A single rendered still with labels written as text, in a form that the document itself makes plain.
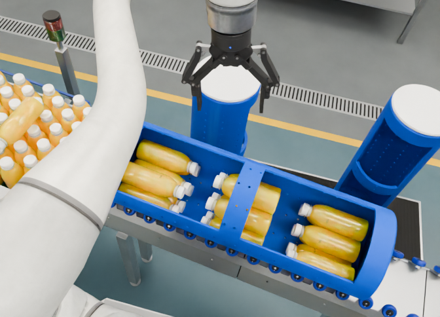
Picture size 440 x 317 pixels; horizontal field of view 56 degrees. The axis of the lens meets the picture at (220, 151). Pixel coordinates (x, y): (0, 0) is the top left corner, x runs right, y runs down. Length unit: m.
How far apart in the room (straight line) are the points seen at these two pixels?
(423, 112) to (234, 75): 0.79
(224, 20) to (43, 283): 0.50
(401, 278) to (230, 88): 0.93
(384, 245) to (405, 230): 1.41
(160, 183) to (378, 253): 0.66
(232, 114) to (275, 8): 2.34
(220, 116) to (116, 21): 1.17
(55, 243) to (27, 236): 0.02
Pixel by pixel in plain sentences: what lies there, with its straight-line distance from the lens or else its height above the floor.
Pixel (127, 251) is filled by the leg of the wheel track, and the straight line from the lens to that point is 1.91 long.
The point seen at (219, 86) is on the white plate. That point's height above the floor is 1.04.
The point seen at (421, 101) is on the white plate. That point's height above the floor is 1.04.
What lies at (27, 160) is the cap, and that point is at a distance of 1.48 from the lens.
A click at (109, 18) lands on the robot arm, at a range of 0.61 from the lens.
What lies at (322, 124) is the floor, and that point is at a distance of 3.09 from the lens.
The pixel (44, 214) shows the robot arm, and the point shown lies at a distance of 0.43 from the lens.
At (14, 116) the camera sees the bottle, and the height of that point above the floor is 1.17.
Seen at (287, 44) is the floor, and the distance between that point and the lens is 3.61.
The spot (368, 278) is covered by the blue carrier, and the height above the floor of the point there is 1.17.
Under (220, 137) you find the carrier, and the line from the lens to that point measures 1.85.
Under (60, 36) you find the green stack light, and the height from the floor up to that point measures 1.18.
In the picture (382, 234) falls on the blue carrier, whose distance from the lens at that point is 1.26.
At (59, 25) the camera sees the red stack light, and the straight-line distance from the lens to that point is 1.71.
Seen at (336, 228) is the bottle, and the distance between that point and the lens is 1.35.
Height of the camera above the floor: 2.27
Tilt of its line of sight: 55 degrees down
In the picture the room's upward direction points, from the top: 9 degrees clockwise
